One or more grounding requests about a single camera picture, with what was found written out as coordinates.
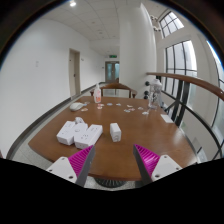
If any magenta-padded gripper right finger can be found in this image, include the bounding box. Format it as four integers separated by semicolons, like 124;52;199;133
133;144;183;186

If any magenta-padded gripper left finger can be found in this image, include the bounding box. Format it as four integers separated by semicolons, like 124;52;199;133
45;145;96;188

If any white charger block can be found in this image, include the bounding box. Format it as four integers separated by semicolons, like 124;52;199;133
109;122;123;143

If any white power strip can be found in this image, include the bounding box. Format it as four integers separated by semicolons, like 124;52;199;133
73;124;104;150
55;120;89;146

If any white paper card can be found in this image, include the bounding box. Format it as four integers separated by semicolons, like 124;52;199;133
160;113;175;124

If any clear plastic water bottle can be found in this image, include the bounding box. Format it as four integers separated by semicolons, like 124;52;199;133
147;78;164;110

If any white bottle with orange label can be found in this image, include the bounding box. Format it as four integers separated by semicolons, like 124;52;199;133
93;83;103;104

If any wooden handrail with black balusters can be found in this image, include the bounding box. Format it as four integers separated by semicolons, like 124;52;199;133
144;71;224;162

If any wooden chair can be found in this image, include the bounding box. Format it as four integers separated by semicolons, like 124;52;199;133
89;82;139;99

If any beige side door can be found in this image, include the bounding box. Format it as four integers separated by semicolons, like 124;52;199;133
68;48;82;98

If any tall black-framed window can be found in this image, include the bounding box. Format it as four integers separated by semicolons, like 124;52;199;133
165;39;224;134

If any grey double door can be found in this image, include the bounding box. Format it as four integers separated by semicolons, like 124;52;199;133
104;60;121;84

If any small slanted skylight window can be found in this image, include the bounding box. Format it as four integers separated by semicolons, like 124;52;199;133
158;10;185;39

